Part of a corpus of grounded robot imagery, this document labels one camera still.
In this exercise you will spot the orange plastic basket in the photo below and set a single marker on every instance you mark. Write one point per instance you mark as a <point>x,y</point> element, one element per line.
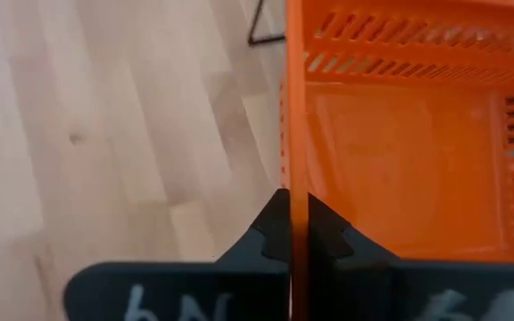
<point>395,169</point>

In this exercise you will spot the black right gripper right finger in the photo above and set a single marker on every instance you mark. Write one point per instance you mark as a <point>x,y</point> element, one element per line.
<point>373,290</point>

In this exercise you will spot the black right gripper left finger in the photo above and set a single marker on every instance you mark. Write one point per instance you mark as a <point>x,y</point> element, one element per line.
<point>239,290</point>

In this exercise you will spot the wooden shelf with black frame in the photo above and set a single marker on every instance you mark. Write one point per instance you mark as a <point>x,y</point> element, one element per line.
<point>266,40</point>

